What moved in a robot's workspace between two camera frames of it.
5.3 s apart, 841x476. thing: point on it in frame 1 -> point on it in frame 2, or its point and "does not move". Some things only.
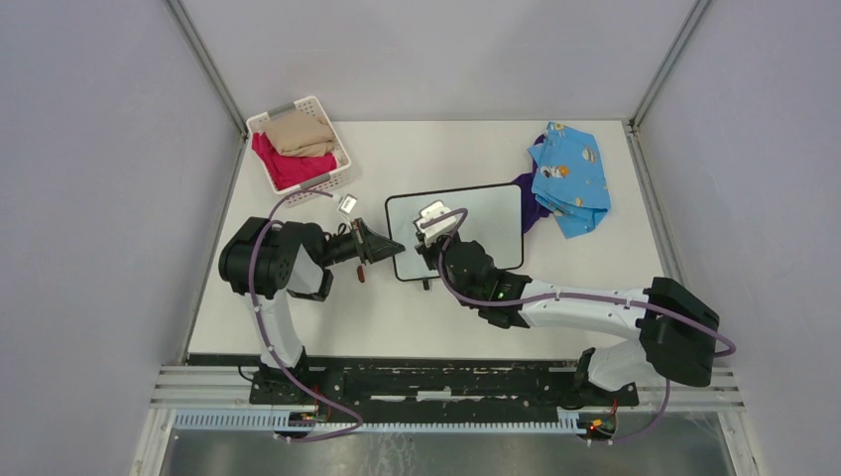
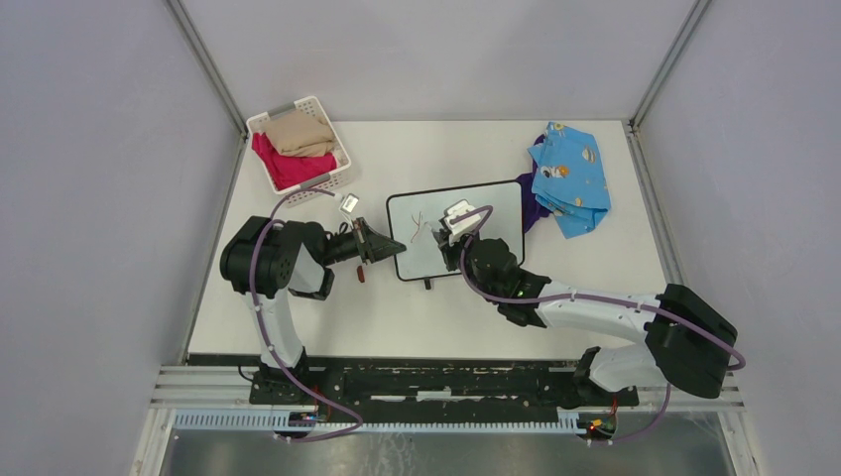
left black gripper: (372, 247) does not move
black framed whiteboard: (495, 217) does not move
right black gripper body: (431, 253) -> (451, 250)
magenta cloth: (286, 171) does not move
